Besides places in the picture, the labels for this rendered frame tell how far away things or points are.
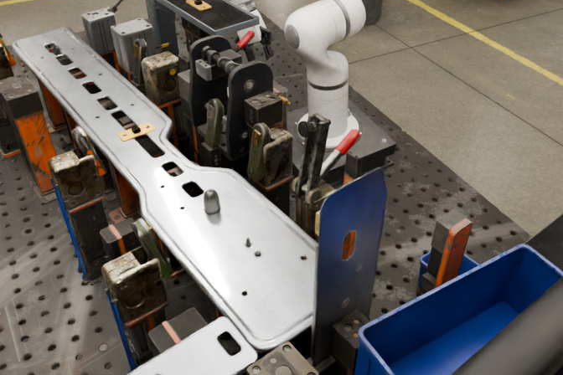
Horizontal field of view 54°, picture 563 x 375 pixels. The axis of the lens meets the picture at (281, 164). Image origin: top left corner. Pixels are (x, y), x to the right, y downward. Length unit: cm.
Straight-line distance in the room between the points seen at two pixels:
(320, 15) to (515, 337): 124
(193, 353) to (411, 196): 93
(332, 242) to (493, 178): 228
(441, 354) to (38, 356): 85
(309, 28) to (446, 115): 202
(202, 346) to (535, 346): 70
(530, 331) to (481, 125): 305
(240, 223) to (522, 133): 244
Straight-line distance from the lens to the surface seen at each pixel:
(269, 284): 97
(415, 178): 169
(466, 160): 300
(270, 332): 91
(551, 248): 109
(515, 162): 308
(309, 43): 143
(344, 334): 82
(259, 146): 116
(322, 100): 158
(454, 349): 89
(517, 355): 26
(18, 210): 171
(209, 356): 90
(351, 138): 106
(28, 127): 160
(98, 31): 186
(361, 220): 70
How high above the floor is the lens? 175
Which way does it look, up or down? 38 degrees down
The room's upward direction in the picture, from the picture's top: straight up
